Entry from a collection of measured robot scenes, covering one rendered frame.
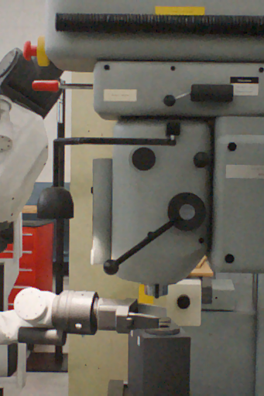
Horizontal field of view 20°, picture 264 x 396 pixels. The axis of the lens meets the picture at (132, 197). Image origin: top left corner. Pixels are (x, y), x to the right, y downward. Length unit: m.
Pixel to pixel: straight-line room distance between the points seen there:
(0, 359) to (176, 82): 1.01
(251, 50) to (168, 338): 0.80
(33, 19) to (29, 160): 9.03
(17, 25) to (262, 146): 9.48
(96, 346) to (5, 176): 1.71
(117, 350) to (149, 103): 2.06
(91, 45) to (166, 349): 0.84
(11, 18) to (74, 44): 9.43
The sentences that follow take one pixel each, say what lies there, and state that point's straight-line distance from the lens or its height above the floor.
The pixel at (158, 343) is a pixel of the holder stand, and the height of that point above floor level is 1.10.
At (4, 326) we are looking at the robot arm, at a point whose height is 1.20.
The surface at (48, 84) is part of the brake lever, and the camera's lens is 1.63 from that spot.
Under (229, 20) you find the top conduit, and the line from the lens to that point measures 1.39.
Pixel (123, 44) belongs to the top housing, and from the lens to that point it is 1.41.
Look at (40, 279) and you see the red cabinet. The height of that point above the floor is 0.57.
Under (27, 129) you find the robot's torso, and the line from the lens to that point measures 1.80.
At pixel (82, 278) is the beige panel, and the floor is 1.04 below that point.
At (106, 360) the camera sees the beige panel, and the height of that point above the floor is 0.68.
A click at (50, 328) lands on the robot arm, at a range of 1.61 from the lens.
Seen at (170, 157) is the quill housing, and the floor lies 1.55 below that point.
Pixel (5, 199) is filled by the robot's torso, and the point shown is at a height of 1.45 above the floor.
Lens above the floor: 1.55
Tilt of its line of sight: 3 degrees down
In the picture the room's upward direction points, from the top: 1 degrees clockwise
